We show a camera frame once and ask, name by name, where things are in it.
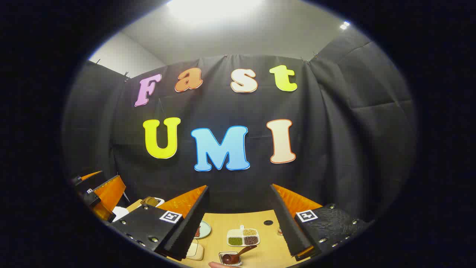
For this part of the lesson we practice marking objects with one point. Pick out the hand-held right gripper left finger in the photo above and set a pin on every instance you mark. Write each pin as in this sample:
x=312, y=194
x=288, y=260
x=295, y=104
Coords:
x=186, y=230

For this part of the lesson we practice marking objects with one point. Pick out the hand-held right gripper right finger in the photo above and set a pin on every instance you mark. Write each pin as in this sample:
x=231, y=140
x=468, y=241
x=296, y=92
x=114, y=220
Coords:
x=288, y=223

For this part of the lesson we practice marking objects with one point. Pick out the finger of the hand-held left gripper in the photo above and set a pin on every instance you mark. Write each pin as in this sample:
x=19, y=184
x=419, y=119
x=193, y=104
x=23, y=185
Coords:
x=109, y=193
x=89, y=175

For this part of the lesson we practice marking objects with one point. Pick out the white rice cooker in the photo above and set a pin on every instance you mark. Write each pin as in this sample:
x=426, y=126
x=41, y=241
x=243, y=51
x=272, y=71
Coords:
x=119, y=214

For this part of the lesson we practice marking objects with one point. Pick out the rectangular dish of rice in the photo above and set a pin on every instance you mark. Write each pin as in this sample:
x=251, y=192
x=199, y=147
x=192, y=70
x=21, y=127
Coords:
x=196, y=251

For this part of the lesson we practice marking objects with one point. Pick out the brown wooden spoon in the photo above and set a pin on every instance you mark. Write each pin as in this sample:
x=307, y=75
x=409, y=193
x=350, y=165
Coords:
x=245, y=251

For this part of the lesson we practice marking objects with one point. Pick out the clear square chopstick holder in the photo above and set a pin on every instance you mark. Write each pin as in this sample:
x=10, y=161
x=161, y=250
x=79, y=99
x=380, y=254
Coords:
x=238, y=262

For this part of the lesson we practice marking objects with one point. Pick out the reddish brown cookie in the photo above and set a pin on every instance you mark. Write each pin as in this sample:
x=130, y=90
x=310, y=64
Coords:
x=197, y=231

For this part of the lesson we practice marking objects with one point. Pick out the pale green plate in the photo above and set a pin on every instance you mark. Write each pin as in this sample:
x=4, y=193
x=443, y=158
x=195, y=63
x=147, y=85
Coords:
x=205, y=230

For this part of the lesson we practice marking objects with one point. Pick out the white toaster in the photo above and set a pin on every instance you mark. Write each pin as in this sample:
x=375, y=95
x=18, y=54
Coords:
x=161, y=202

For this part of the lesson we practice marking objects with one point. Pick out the yellow soybeans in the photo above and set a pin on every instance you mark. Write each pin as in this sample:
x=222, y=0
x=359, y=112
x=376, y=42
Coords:
x=249, y=232

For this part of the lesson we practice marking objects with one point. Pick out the dark red beans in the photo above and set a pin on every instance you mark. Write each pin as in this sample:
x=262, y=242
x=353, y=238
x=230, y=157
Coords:
x=251, y=240

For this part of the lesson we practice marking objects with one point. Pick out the brown toast slice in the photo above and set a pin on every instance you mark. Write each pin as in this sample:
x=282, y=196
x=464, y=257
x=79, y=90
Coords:
x=150, y=201

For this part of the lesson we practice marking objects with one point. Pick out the white divided dish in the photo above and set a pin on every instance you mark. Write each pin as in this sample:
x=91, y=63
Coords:
x=243, y=235

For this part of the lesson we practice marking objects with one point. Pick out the green mung beans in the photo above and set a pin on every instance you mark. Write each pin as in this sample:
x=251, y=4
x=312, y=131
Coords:
x=235, y=241

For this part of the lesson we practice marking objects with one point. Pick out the black backdrop cloth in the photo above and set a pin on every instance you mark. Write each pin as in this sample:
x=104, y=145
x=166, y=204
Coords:
x=223, y=108

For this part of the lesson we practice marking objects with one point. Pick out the small ceiling light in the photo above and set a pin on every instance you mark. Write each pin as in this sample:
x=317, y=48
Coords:
x=344, y=25

